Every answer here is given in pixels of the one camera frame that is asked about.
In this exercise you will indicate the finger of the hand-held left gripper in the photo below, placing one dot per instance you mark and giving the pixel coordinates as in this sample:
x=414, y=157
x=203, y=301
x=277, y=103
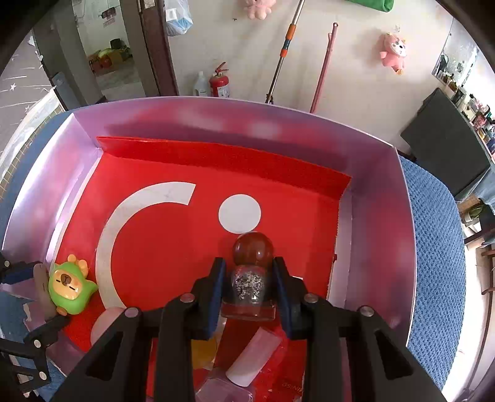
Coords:
x=17, y=272
x=42, y=334

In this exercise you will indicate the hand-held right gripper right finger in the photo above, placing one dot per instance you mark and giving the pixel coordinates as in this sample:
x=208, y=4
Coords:
x=284, y=301

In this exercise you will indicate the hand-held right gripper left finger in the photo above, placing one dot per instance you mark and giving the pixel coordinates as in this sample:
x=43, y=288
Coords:
x=216, y=297

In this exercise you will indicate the glitter nail polish bottle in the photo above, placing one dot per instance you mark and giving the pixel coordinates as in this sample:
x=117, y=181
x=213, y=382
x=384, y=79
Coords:
x=247, y=286

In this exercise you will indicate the green toy figure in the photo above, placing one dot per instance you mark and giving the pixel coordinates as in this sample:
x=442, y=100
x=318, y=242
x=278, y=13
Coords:
x=71, y=290

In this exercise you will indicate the orange half sphere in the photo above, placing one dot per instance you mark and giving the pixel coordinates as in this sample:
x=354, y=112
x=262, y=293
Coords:
x=205, y=350

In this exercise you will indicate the pale lilac earbud case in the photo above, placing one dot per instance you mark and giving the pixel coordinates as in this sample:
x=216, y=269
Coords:
x=106, y=328

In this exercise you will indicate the large pink nail polish bottle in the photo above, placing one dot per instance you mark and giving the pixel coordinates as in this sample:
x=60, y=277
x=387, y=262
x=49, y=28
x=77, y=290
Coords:
x=251, y=359

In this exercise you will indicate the purple cardboard box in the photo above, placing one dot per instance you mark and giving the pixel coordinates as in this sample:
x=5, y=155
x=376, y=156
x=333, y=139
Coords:
x=232, y=116

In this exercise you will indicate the blue knitted blanket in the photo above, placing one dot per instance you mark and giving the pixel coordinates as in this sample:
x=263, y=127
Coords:
x=437, y=251

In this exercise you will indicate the white plastic bottle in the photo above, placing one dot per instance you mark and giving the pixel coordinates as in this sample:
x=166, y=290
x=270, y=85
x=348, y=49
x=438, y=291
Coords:
x=202, y=87

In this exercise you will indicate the red fire extinguisher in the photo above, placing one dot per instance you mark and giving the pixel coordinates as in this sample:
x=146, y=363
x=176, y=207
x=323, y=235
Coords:
x=220, y=85

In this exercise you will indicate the cloth-covered dressing table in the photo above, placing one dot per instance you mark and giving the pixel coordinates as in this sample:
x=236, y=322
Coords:
x=444, y=143

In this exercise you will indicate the pink plastic stick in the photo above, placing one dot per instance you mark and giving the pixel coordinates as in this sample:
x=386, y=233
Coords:
x=325, y=65

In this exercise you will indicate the dark brown door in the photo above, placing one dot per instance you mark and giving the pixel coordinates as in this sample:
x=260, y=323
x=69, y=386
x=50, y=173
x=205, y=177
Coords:
x=158, y=58

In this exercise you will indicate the row of cosmetics bottles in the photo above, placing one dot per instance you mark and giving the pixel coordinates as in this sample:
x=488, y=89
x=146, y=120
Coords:
x=483, y=120

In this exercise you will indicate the pink fox plush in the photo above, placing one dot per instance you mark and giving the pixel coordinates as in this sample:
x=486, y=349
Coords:
x=394, y=52

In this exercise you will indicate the clear plastic bag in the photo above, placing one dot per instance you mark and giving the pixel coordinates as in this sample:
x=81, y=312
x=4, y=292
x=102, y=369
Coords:
x=178, y=19

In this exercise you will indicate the pink rabbit plush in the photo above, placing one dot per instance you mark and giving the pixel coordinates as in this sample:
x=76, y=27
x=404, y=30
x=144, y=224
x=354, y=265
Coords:
x=259, y=7

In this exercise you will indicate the green tote bag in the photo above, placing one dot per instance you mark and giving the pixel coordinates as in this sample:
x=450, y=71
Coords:
x=367, y=4

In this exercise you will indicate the wall mirror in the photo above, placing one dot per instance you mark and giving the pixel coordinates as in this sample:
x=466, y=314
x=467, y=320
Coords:
x=460, y=54

